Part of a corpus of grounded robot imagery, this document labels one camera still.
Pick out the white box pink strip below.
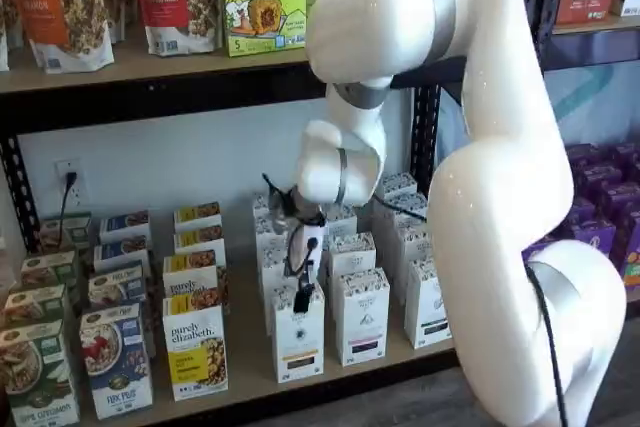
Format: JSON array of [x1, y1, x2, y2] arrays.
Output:
[[323, 205, 359, 248], [333, 266, 391, 367], [325, 232, 377, 288]]

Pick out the purple Annie's box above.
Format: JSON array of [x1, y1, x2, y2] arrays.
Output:
[[599, 180, 640, 221], [565, 144, 599, 179], [612, 140, 640, 168], [580, 162, 625, 201], [574, 214, 619, 258], [613, 224, 640, 293]]

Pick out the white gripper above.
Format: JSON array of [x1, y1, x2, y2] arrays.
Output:
[[288, 219, 329, 314]]

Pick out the green cereal box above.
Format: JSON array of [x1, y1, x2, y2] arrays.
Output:
[[38, 211, 94, 253], [19, 249, 80, 291], [3, 284, 71, 333], [0, 319, 81, 427]]

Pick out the black metal shelving rack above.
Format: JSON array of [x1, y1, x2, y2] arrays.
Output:
[[542, 0, 640, 73], [0, 0, 551, 427]]

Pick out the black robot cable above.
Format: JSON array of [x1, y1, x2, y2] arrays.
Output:
[[372, 192, 571, 427]]

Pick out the wooden shelf board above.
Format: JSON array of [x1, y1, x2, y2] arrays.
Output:
[[0, 16, 326, 96], [552, 14, 640, 37], [29, 211, 459, 423]]

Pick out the black camera cable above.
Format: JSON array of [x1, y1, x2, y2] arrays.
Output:
[[261, 172, 294, 201]]

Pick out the blue cereal box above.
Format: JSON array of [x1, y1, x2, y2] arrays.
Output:
[[98, 210, 152, 244], [93, 235, 151, 273], [79, 302, 154, 421], [88, 261, 149, 311]]

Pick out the white yellow granola box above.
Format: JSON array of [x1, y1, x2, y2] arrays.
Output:
[[162, 249, 231, 316], [162, 291, 230, 403], [173, 224, 227, 256], [173, 201, 223, 231]]

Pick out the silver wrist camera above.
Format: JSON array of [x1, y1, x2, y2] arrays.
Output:
[[268, 191, 297, 236]]

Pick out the white wall outlet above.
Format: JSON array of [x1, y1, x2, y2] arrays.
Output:
[[54, 159, 85, 203]]

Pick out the white box dark strip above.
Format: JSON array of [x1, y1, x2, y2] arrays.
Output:
[[403, 250, 454, 351], [384, 192, 431, 233], [382, 172, 419, 198], [394, 219, 439, 288]]

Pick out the black power plug cable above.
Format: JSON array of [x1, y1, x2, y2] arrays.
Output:
[[60, 171, 77, 248]]

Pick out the granola bag blue label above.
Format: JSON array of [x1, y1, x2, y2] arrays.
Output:
[[0, 0, 12, 73]]

